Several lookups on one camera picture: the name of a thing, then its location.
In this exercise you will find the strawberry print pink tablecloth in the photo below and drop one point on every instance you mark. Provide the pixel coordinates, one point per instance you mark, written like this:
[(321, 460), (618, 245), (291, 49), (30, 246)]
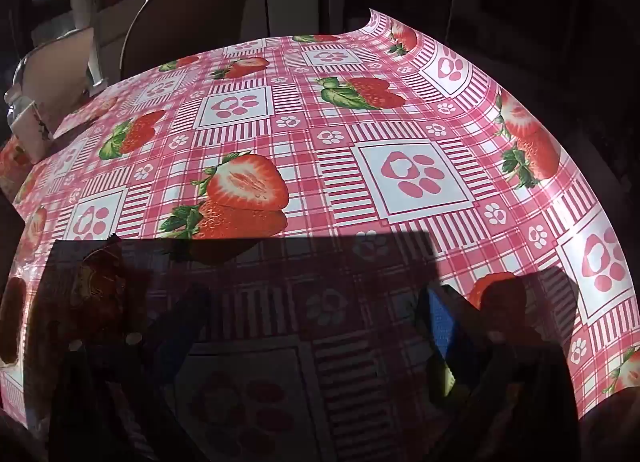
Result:
[(310, 157)]

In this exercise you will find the red foil snack packet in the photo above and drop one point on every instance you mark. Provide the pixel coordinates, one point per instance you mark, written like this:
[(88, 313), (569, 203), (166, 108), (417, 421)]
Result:
[(100, 287)]

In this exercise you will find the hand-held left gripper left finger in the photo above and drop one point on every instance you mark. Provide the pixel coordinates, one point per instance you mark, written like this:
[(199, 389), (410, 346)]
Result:
[(194, 313)]

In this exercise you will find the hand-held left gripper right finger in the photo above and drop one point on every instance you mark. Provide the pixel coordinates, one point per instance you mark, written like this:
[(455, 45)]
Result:
[(442, 327)]

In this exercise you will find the brown chair back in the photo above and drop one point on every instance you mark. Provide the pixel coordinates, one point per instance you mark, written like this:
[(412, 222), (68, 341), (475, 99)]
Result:
[(190, 12)]

